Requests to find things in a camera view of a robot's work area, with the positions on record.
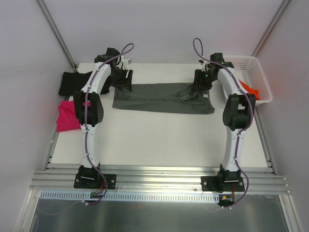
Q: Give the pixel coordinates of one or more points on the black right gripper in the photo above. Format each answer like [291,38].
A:
[200,79]

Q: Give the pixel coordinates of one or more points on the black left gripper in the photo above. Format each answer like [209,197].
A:
[124,79]

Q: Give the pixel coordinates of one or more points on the grey t shirt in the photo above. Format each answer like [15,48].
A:
[177,98]

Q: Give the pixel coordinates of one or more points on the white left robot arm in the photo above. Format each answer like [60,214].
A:
[110,70]

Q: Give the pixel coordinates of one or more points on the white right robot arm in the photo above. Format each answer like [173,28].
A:
[237,118]

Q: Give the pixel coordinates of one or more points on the white plastic basket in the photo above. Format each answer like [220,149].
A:
[249,70]

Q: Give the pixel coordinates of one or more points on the black folded t shirt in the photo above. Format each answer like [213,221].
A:
[72,82]

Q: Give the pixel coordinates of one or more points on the orange t shirt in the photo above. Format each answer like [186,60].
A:
[251,90]

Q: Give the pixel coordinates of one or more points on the pink folded t shirt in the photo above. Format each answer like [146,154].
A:
[67,120]

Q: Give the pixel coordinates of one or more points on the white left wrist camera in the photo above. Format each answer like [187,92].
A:
[124,63]

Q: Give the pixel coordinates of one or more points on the right aluminium corner post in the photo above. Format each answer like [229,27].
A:
[271,26]

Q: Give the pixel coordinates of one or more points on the aluminium corner post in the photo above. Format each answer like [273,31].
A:
[52,25]
[271,26]

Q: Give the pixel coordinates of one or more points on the left aluminium corner post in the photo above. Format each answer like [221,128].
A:
[52,25]

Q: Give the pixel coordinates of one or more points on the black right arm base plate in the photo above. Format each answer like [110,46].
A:
[221,183]

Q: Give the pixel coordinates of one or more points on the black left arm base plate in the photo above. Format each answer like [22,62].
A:
[91,179]

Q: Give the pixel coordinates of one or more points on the aluminium mounting rail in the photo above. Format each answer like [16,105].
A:
[158,179]

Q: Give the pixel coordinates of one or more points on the white slotted cable duct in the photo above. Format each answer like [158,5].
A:
[130,196]

